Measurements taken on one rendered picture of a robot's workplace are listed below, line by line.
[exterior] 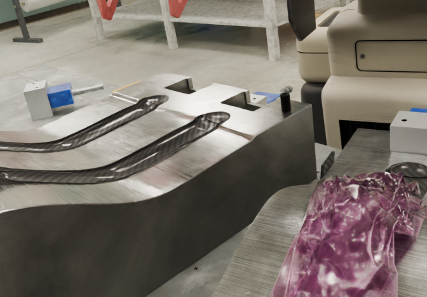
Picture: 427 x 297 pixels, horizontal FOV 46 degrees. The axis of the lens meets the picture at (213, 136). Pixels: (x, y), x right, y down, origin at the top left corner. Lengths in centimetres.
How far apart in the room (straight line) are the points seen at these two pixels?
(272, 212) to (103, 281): 15
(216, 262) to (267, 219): 13
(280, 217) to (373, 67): 52
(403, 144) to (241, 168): 15
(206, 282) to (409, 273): 20
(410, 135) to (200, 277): 23
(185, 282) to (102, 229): 10
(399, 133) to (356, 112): 33
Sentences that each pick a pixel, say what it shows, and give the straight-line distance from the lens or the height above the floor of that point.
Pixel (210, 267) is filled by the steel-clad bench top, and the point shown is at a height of 80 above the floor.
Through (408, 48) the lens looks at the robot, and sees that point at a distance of 82.
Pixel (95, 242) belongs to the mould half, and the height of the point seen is 87.
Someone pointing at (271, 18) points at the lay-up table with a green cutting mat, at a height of 31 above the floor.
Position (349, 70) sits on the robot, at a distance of 85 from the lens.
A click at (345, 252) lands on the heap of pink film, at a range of 30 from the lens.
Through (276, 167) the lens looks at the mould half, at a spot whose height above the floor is 84.
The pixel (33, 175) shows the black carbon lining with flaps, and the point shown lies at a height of 91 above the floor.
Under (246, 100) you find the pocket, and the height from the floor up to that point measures 88.
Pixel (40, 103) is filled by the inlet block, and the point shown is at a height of 83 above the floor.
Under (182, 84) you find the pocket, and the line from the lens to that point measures 67.
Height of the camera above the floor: 109
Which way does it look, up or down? 25 degrees down
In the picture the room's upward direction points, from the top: 9 degrees counter-clockwise
